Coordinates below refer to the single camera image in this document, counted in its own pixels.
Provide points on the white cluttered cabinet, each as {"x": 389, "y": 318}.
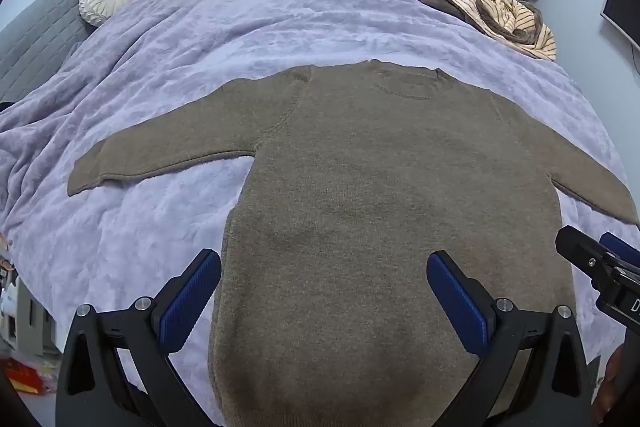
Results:
{"x": 25, "y": 317}

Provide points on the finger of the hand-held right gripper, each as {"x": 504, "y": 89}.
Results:
{"x": 580, "y": 249}
{"x": 622, "y": 251}

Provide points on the lilac fleece blanket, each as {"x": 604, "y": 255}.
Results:
{"x": 240, "y": 32}

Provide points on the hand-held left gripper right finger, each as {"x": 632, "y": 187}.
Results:
{"x": 457, "y": 302}

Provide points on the grey quilted headboard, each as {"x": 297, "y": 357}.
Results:
{"x": 45, "y": 22}

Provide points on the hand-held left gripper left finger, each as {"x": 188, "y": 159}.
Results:
{"x": 187, "y": 302}

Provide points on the brown striped crumpled blanket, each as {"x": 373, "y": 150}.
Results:
{"x": 495, "y": 14}

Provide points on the red flat box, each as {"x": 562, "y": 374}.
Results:
{"x": 27, "y": 377}

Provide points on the brown knit sweater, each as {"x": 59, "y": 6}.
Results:
{"x": 380, "y": 187}

